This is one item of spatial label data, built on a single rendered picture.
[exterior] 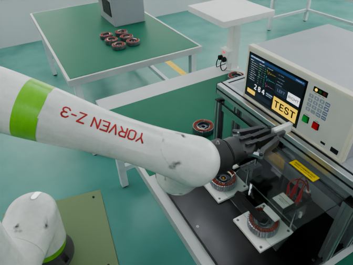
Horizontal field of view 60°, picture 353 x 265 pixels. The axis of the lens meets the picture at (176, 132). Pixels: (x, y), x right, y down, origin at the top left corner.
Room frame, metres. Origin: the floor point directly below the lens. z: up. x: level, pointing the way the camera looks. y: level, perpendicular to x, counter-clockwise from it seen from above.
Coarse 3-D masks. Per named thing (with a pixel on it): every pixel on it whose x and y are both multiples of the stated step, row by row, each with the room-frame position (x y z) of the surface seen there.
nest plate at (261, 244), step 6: (240, 216) 0.69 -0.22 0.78; (234, 222) 0.67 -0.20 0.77; (240, 222) 0.66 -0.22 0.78; (246, 222) 0.66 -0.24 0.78; (240, 228) 0.64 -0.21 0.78; (246, 228) 0.64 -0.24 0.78; (246, 234) 0.61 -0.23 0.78; (252, 234) 0.61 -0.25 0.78; (252, 240) 0.59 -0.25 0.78; (258, 240) 0.59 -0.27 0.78; (264, 240) 0.59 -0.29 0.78; (258, 246) 0.57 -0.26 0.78; (264, 246) 0.57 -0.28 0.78; (270, 246) 0.57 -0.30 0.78
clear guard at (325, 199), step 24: (240, 168) 0.66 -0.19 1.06; (264, 168) 0.65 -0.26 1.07; (288, 168) 0.65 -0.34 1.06; (312, 168) 0.64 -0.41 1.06; (264, 192) 0.56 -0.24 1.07; (288, 192) 0.56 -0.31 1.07; (312, 192) 0.55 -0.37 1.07; (336, 192) 0.55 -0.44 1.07; (288, 216) 0.48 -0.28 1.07; (312, 216) 0.47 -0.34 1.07
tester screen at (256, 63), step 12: (252, 60) 0.97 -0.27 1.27; (252, 72) 0.97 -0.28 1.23; (264, 72) 0.91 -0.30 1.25; (276, 72) 0.87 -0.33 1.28; (252, 84) 0.96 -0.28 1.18; (264, 84) 0.91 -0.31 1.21; (276, 84) 0.86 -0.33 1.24; (288, 84) 0.82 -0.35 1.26; (300, 84) 0.78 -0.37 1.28; (252, 96) 0.95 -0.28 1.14; (264, 96) 0.90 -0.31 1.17; (276, 96) 0.85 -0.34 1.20; (300, 96) 0.77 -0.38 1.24; (288, 120) 0.79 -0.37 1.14
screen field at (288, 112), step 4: (276, 100) 0.85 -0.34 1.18; (280, 100) 0.84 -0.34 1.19; (272, 104) 0.86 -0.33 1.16; (276, 104) 0.85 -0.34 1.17; (280, 104) 0.83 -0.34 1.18; (284, 104) 0.82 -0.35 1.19; (272, 108) 0.86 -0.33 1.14; (276, 108) 0.84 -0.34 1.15; (280, 108) 0.83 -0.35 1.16; (284, 108) 0.81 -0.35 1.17; (288, 108) 0.80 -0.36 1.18; (292, 108) 0.79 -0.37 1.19; (280, 112) 0.83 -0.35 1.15; (284, 112) 0.81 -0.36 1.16; (288, 112) 0.80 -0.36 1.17; (292, 112) 0.79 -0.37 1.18; (296, 112) 0.77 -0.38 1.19; (284, 116) 0.81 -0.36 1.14; (288, 116) 0.79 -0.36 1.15; (292, 116) 0.78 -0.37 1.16; (292, 120) 0.78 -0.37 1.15
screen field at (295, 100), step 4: (276, 88) 0.86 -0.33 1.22; (280, 88) 0.84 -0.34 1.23; (276, 92) 0.85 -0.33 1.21; (280, 92) 0.84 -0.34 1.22; (284, 92) 0.83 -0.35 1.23; (288, 92) 0.81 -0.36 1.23; (284, 96) 0.82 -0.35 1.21; (288, 96) 0.81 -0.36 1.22; (292, 96) 0.80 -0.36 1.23; (288, 100) 0.81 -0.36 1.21; (292, 100) 0.79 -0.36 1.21; (296, 100) 0.78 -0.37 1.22; (296, 104) 0.78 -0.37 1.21
